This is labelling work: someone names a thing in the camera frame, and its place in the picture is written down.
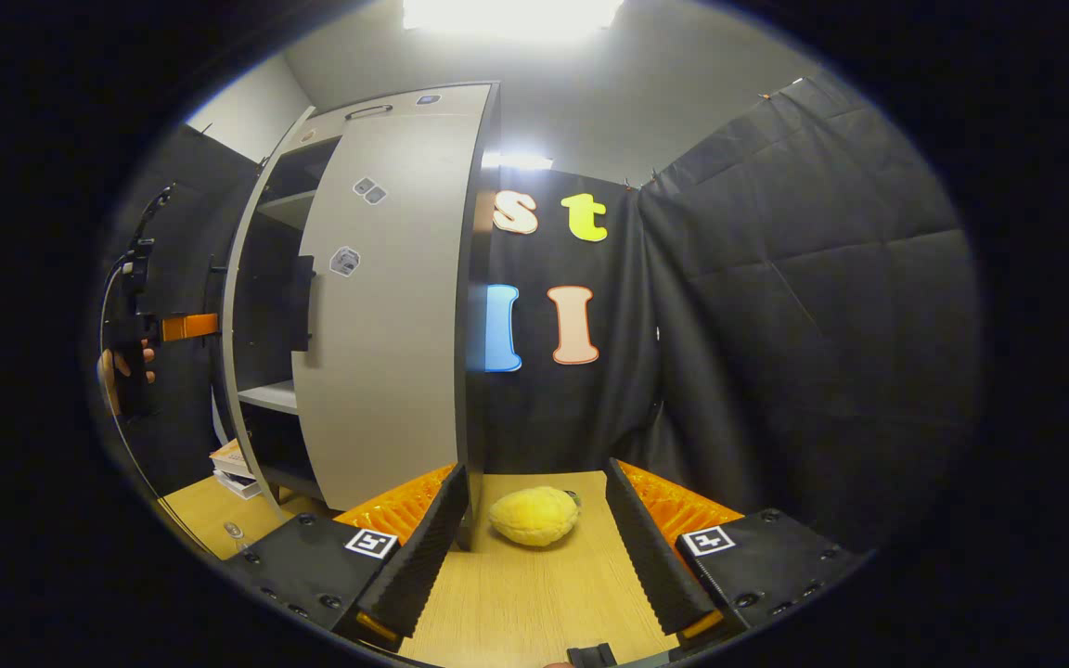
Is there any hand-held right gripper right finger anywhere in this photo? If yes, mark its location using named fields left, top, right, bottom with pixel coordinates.
left=602, top=457, right=869, bottom=641

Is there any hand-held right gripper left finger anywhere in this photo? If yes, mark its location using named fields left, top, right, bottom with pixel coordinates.
left=224, top=462, right=470, bottom=650

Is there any grey cabinet door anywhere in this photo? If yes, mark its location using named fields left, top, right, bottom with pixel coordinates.
left=291, top=111, right=496, bottom=513
left=221, top=105, right=317, bottom=516

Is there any grey cabinet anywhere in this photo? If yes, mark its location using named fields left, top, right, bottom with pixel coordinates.
left=236, top=82, right=503, bottom=550

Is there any grey cabinet drawer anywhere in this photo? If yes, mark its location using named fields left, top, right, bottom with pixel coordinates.
left=298, top=83, right=496, bottom=140

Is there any yellow plush lemon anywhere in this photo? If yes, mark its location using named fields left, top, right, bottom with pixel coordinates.
left=488, top=486, right=582, bottom=548

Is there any beige cardboard box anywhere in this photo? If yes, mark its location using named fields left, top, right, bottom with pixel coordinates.
left=210, top=440, right=252, bottom=479

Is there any white book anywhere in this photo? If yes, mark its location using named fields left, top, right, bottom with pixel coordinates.
left=214, top=470, right=264, bottom=502

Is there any black backdrop cloth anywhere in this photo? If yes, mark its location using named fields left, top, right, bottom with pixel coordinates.
left=103, top=74, right=981, bottom=558

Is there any small ceiling light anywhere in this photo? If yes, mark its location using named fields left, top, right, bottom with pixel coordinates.
left=482, top=151, right=554, bottom=172

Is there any long ceiling light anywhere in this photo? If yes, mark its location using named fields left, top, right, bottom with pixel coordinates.
left=403, top=0, right=624, bottom=43

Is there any black right door handle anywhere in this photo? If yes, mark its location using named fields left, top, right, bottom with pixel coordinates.
left=290, top=255, right=316, bottom=353

